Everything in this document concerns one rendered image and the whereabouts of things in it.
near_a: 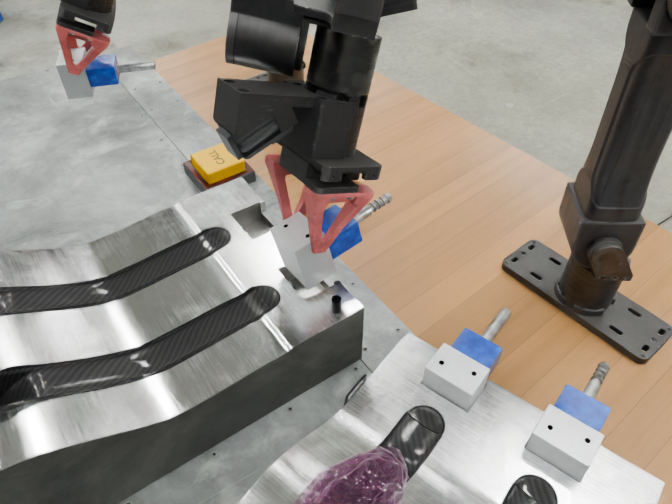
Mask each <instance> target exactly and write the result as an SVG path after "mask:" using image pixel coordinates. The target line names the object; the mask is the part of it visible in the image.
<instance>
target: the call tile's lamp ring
mask: <svg viewBox="0 0 672 504"><path fill-rule="evenodd" d="M242 159H243V158H242ZM243 160H244V159H243ZM244 162H245V167H246V168H247V169H248V170H246V171H243V172H241V173H238V174H235V175H233V176H230V177H228V178H225V179H223V180H220V181H218V182H215V183H213V184H210V185H208V184H207V183H206V182H205V180H204V179H203V178H202V177H201V176H200V175H199V174H198V172H197V171H196V170H195V169H194V168H193V167H192V165H191V164H190V163H192V162H191V160H189V161H186V162H183V163H184V164H185V165H186V167H187V168H188V169H189V170H190V171H191V172H192V174H193V175H194V176H195V177H196V178H197V179H198V181H199V182H200V183H201V184H202V185H203V186H204V188H205V189H206V190H207V189H210V188H212V187H215V186H217V185H220V184H223V183H225V182H228V181H230V180H233V179H235V178H238V177H240V176H243V175H245V174H248V173H250V172H253V171H254V169H253V168H252V167H251V166H250V165H249V164H248V163H247V162H246V161H245V160H244Z"/></svg>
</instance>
